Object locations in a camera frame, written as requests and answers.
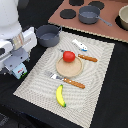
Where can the yellow toy banana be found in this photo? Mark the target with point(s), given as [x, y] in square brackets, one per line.
[59, 96]

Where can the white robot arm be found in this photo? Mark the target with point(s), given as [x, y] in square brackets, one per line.
[9, 23]

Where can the small blue milk carton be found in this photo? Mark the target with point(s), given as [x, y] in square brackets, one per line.
[19, 71]

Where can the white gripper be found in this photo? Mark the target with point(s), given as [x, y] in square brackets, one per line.
[15, 51]

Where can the grey two-handled pot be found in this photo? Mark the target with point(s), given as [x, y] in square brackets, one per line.
[48, 35]

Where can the round wooden plate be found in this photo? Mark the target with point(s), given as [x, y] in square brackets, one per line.
[69, 69]

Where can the red toy tomato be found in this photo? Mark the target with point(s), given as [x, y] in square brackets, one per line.
[68, 56]

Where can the wooden handled toy knife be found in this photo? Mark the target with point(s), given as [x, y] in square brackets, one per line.
[84, 57]

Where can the beige bowl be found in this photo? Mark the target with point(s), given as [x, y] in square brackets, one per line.
[123, 14]

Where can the dark grey saucepan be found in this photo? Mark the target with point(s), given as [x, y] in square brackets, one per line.
[90, 15]

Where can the beige woven placemat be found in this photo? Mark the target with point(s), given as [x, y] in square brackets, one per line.
[40, 90]

